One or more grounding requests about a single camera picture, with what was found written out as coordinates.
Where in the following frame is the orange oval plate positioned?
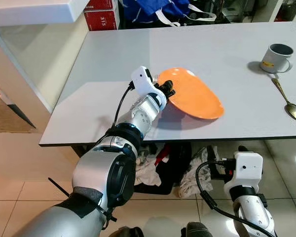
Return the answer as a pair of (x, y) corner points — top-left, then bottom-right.
(166, 67), (225, 120)

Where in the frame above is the black laundry basket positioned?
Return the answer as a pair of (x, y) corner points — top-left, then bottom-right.
(133, 142), (193, 195)

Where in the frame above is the white crumpled cloth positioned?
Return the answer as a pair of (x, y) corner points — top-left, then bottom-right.
(136, 154), (162, 187)

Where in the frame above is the red cardboard box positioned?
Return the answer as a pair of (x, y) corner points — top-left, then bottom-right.
(84, 0), (120, 31)

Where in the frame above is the grey ceramic mug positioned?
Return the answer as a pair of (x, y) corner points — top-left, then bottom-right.
(260, 43), (294, 75)

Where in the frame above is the white shelf unit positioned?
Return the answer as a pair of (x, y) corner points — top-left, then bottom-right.
(217, 0), (296, 23)

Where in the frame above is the gold metal spoon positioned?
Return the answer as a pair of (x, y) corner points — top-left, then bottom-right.
(271, 74), (296, 121)

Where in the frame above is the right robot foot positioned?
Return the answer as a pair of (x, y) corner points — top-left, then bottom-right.
(182, 222), (213, 237)

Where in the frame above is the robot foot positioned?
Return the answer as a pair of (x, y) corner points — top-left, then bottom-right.
(182, 222), (213, 237)
(109, 226), (144, 237)

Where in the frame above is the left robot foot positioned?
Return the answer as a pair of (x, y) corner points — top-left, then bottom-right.
(109, 226), (144, 237)

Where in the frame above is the white counter top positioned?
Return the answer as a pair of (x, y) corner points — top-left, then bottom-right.
(0, 0), (92, 27)

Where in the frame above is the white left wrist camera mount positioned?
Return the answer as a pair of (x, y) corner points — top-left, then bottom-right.
(131, 66), (161, 97)

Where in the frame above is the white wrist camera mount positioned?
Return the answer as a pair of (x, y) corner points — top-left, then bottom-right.
(223, 152), (263, 194)
(131, 66), (161, 97)

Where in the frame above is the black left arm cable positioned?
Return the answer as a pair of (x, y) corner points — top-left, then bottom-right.
(112, 83), (135, 129)

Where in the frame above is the blue bag with white straps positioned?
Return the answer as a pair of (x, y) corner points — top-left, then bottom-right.
(119, 0), (218, 26)

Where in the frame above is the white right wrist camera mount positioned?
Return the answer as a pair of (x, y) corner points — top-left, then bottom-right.
(223, 152), (263, 194)

